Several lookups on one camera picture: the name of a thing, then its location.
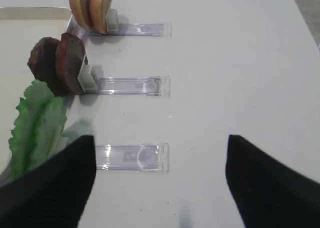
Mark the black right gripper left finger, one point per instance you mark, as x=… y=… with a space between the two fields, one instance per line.
x=53 y=195

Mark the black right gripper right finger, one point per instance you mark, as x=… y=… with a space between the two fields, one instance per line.
x=267 y=193

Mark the green lettuce leaf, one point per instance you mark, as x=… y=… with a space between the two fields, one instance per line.
x=41 y=117

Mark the clear acrylic lettuce holder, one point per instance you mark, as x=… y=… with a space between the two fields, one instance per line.
x=145 y=157

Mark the rear brown meat patty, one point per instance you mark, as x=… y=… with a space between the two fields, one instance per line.
x=42 y=65

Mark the brown meat patty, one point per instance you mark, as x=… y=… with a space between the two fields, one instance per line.
x=42 y=65
x=70 y=53

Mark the front brown meat patty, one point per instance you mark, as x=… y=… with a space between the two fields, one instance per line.
x=70 y=53

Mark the clear acrylic patty holder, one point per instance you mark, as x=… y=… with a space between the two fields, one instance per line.
x=94 y=83

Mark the clear acrylic bun holder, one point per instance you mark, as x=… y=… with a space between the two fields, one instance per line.
x=117 y=28

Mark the golden bun slice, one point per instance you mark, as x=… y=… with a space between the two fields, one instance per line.
x=80 y=10

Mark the pale rear bun slice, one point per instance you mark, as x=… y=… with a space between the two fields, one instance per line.
x=98 y=10

